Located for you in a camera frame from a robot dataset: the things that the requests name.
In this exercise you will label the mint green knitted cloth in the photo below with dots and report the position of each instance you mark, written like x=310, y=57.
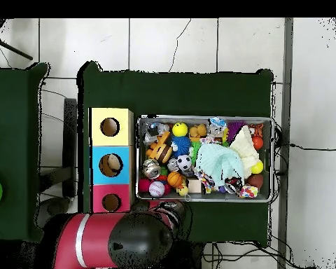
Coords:
x=215, y=162

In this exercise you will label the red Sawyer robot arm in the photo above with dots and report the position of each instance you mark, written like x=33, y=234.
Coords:
x=100, y=241

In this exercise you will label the wooden box with three holes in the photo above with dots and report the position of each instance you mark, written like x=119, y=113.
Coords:
x=112, y=140

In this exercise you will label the blue fuzzy puffer ball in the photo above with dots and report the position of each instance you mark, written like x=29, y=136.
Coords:
x=180, y=146

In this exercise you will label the black and white soccer ball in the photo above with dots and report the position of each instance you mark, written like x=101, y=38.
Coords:
x=184, y=162

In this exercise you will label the yellow smiley ball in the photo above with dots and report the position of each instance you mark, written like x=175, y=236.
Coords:
x=180, y=129

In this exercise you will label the small orange basketball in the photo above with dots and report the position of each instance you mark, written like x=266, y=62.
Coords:
x=174, y=179

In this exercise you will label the white baseball with red stitching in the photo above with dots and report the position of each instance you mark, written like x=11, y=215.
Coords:
x=156, y=189

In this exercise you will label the yellow duck plush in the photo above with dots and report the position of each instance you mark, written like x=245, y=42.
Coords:
x=182, y=190

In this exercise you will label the purple spiky ball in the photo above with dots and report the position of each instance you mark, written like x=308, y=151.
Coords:
x=235, y=127

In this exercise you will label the cream knitted cloth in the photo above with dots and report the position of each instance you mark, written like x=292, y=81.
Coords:
x=245, y=145

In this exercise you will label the dark green side table cloth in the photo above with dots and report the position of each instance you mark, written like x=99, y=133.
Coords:
x=14, y=126

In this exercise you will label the black tripod leg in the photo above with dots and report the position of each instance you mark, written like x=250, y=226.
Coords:
x=14, y=50

